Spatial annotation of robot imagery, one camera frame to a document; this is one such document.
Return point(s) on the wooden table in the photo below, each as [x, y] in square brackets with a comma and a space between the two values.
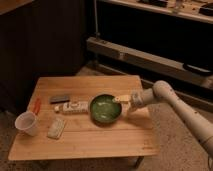
[82, 138]

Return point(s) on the workbench shelf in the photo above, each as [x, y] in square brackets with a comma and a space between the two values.
[187, 9]

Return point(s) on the grey metal beam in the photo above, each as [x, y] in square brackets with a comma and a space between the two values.
[148, 61]

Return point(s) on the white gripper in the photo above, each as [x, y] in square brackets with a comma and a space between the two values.
[136, 100]

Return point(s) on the dark grey rectangular block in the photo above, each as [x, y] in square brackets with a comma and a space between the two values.
[59, 99]

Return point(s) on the metal vertical pole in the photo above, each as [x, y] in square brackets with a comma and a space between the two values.
[97, 33]

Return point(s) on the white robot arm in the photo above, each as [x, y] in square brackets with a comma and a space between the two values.
[161, 91]

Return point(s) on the dark wooden cabinet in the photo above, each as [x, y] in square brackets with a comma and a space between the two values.
[42, 38]

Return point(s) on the white tube bottle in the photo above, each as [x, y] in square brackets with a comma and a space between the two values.
[72, 107]

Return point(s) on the white paper cup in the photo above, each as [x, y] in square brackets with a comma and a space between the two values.
[27, 122]

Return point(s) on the green ceramic bowl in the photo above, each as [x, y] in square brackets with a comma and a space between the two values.
[104, 110]

